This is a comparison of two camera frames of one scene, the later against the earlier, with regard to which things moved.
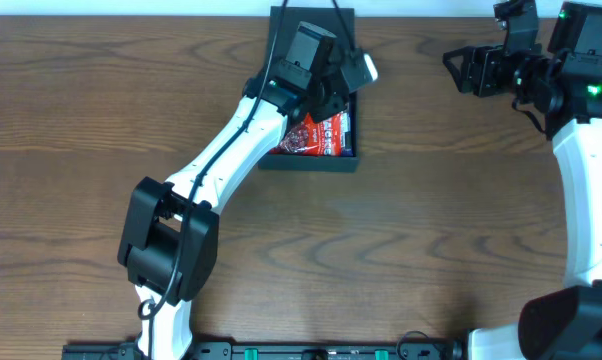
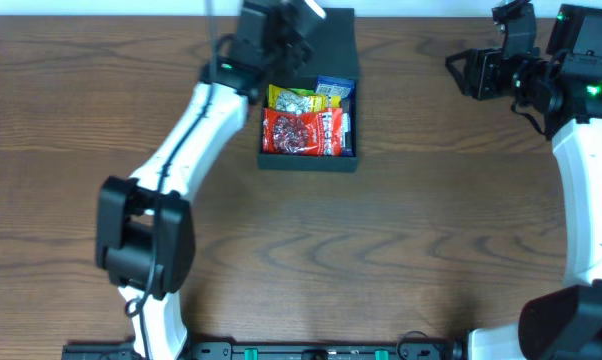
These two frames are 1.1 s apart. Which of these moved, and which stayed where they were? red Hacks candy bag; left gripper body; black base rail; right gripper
Moved: left gripper body
Stayed: red Hacks candy bag; black base rail; right gripper
